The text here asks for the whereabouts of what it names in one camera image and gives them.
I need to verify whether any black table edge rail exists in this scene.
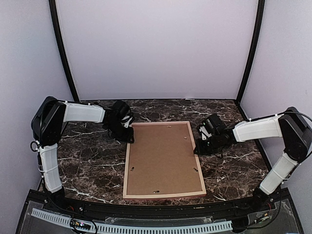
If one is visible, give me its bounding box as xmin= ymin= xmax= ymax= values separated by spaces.
xmin=17 ymin=189 xmax=301 ymax=234

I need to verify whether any grey slotted cable duct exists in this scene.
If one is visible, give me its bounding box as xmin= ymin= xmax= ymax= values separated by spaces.
xmin=31 ymin=208 xmax=233 ymax=234

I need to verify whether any black corner post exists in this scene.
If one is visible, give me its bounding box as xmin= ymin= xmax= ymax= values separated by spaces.
xmin=235 ymin=0 xmax=265 ymax=106
xmin=48 ymin=0 xmax=80 ymax=102

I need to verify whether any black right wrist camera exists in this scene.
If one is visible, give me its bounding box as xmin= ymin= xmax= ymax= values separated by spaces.
xmin=198 ymin=114 xmax=226 ymax=135

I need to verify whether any black corner post right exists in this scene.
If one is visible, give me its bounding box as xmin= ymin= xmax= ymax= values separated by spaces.
xmin=235 ymin=0 xmax=265 ymax=106

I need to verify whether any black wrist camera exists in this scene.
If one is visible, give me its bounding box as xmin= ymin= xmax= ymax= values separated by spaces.
xmin=111 ymin=100 xmax=134 ymax=123
xmin=198 ymin=114 xmax=226 ymax=135

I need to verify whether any light wooden picture frame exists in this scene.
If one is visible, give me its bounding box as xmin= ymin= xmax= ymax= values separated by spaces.
xmin=122 ymin=120 xmax=207 ymax=199

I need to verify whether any brown cardboard backing board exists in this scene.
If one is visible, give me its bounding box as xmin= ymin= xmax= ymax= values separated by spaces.
xmin=126 ymin=123 xmax=204 ymax=195

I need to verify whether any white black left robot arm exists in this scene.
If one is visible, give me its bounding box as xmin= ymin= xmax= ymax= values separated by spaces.
xmin=31 ymin=96 xmax=134 ymax=194

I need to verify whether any black corner post left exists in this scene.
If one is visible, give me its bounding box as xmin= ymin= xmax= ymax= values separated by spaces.
xmin=48 ymin=0 xmax=80 ymax=102

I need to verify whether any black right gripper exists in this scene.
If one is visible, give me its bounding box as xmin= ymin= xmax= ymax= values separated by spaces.
xmin=194 ymin=133 xmax=222 ymax=155

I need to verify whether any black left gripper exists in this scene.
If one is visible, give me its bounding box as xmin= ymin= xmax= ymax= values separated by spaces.
xmin=106 ymin=120 xmax=134 ymax=143

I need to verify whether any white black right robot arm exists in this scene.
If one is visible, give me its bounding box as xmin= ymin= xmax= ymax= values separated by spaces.
xmin=194 ymin=107 xmax=312 ymax=212

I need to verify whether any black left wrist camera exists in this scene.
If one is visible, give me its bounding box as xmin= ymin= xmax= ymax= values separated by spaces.
xmin=111 ymin=100 xmax=134 ymax=123

